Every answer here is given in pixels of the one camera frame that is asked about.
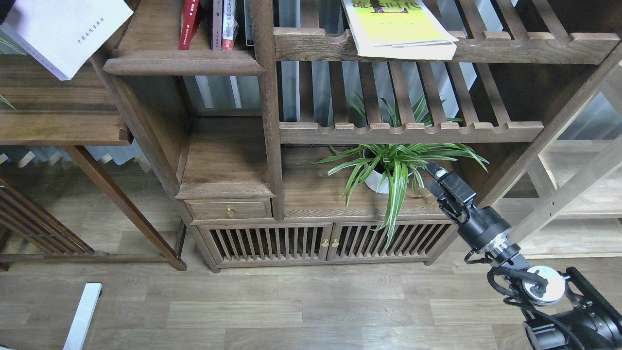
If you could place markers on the yellow cover book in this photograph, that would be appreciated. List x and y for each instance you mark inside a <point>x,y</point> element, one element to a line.
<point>404,29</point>

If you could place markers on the dark wooden bookshelf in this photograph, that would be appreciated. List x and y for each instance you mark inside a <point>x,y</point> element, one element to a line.
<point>250,124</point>

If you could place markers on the white plant pot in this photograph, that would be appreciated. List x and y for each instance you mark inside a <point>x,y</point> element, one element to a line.
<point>376,182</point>

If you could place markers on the left slatted cabinet door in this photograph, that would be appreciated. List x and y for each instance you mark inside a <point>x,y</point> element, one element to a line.
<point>267,244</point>

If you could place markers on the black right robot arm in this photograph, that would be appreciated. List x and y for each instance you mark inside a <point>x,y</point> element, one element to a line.
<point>563,311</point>

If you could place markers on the white lavender book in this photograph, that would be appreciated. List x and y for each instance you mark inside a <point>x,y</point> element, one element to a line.
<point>63,34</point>

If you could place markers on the white stand leg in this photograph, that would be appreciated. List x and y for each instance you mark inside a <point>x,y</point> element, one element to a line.
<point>83,316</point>

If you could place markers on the right slatted cabinet door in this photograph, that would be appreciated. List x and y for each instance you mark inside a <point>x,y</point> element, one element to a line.
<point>412,241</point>

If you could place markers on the light wooden shelf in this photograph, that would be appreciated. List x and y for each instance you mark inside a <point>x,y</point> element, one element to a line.
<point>569,202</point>

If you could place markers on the slatted cabinet door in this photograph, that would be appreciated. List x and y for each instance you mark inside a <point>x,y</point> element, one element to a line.
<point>412,241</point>
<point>267,244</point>

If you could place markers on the red cover book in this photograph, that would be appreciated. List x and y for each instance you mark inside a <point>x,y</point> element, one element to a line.
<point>191,17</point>

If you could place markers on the red white upright book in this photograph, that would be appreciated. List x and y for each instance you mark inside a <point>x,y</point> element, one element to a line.
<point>229,25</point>

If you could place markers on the dark upright book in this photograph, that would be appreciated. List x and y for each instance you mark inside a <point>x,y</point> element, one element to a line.
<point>249,37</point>

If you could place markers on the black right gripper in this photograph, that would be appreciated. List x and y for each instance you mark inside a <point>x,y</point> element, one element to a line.
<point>482,228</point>

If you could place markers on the green spider plant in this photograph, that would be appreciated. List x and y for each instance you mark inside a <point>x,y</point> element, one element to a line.
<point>419,153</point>

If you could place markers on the dark slatted wooden chair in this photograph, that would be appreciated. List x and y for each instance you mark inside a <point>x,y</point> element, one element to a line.
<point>37,226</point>

